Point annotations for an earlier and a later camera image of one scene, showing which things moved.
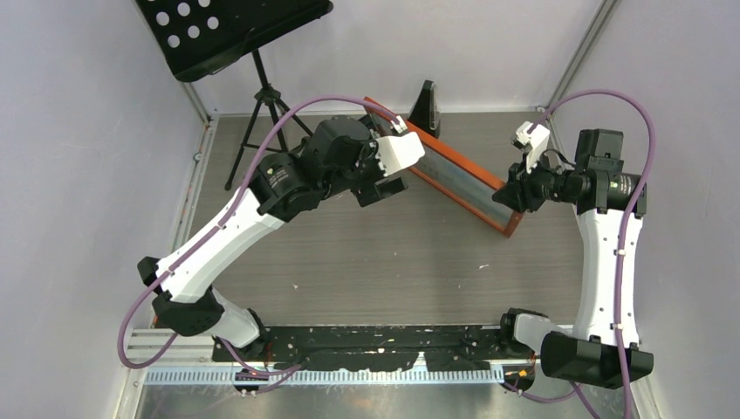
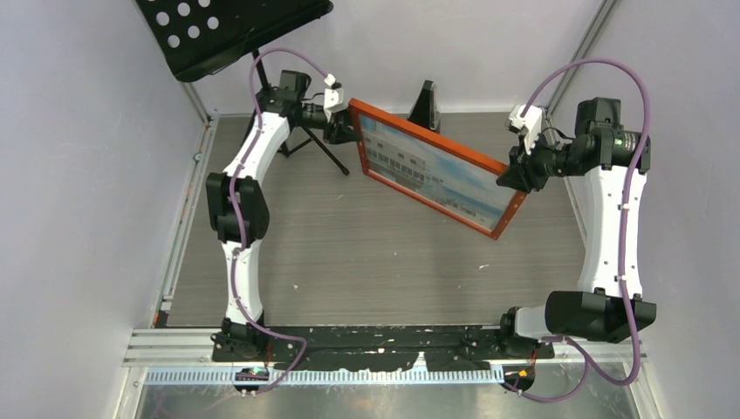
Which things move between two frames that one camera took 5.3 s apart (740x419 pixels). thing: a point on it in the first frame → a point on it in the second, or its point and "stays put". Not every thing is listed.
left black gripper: x=373 y=190 → x=344 y=130
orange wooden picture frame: x=466 y=184 → x=510 y=213
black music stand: x=200 y=37 stays put
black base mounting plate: x=350 y=348 stays put
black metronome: x=426 y=115 stays put
